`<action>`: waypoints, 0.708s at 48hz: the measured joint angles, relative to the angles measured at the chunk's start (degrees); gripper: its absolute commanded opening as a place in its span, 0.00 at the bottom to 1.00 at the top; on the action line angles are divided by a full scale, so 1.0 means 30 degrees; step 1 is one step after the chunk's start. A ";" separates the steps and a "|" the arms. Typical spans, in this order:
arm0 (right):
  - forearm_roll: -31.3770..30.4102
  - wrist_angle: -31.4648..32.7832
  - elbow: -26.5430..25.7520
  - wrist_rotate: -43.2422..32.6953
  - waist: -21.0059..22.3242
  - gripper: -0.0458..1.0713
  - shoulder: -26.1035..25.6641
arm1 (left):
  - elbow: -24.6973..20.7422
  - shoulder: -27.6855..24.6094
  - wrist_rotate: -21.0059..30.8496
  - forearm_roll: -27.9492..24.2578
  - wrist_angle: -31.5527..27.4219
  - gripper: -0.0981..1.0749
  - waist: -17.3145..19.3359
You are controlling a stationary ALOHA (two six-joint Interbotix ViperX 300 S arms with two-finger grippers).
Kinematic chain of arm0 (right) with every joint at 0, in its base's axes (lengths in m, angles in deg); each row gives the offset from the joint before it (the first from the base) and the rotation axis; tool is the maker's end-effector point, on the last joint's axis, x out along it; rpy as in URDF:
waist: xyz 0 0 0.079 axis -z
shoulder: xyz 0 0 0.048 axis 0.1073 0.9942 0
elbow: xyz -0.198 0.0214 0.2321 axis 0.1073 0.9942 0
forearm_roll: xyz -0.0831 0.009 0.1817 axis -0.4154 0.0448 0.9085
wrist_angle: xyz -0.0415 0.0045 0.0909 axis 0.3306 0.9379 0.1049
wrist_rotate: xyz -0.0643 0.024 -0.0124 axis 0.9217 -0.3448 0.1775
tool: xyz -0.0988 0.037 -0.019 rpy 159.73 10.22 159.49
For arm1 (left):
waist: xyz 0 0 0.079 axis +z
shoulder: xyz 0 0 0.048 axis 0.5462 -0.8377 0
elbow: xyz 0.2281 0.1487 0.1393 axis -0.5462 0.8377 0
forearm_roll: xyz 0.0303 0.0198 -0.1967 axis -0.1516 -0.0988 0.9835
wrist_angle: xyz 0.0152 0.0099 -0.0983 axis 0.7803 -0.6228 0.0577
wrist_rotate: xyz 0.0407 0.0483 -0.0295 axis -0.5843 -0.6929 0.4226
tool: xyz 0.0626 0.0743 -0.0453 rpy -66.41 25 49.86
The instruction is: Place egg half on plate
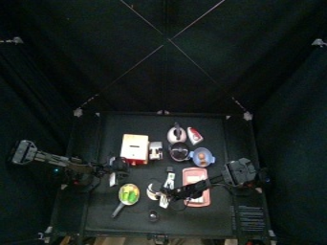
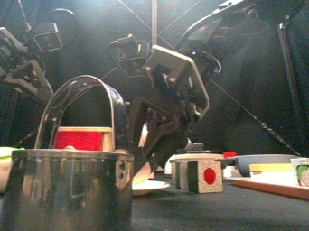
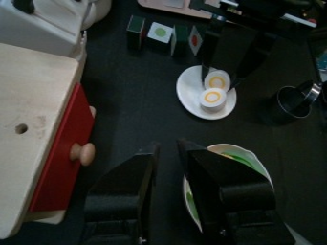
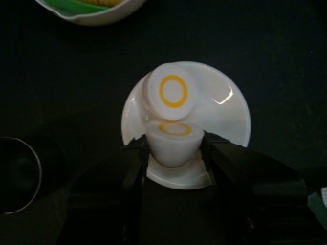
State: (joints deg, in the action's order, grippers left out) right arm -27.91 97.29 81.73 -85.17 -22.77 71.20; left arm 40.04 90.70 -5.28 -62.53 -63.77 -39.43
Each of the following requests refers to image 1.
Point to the white green toy utensil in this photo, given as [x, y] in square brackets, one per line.
[169, 180]

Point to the pink tray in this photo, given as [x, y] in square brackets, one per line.
[196, 174]

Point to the metal frame corner bracket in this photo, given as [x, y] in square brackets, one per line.
[247, 115]
[14, 40]
[317, 42]
[77, 112]

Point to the grey toy frying pan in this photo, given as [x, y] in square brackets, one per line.
[127, 197]

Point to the black toy pot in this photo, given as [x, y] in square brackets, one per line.
[179, 151]

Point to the small silver toy appliance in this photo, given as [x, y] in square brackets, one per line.
[155, 150]

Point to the red white toy carton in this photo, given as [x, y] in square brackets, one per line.
[195, 135]

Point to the thin diagonal frame rod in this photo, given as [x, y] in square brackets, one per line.
[140, 63]
[191, 60]

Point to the small dark cup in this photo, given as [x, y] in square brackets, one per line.
[153, 216]

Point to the yellow toy vegetable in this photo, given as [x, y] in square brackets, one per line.
[124, 194]

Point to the toy egg half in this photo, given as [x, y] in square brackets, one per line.
[203, 162]
[201, 156]

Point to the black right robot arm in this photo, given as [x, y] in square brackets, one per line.
[236, 173]

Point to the green toy vegetable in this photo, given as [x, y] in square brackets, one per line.
[133, 195]

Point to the white orange toy toaster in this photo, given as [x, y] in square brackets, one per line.
[133, 148]

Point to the small black block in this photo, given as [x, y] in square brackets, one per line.
[169, 169]

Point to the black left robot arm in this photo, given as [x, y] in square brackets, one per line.
[46, 157]

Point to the blue bowl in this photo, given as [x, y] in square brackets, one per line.
[201, 157]

